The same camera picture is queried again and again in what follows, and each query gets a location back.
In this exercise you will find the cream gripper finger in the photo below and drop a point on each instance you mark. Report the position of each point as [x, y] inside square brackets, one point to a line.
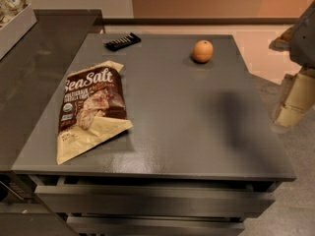
[297, 96]

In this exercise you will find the orange fruit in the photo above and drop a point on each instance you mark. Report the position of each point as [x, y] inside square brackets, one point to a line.
[203, 51]

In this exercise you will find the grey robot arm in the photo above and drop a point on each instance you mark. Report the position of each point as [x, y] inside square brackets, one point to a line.
[299, 40]

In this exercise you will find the brown sea salt chip bag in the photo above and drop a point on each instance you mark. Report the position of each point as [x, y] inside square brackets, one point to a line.
[93, 110]

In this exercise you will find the grey cabinet with drawers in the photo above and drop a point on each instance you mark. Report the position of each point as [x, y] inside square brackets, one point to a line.
[193, 126]

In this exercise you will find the black snack bar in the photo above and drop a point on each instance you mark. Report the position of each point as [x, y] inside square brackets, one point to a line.
[123, 42]

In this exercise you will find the upper grey drawer front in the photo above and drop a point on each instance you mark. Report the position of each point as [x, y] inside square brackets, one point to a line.
[154, 201]

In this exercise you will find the grey drawer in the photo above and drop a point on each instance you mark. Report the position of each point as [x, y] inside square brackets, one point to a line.
[154, 201]
[152, 227]

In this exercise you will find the lower grey drawer front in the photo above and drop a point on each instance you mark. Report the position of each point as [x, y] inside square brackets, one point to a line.
[152, 227]

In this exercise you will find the grey side counter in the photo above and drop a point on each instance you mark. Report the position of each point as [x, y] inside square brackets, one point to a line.
[33, 69]

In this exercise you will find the white tray with snacks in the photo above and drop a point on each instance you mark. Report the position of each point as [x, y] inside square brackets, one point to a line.
[16, 19]

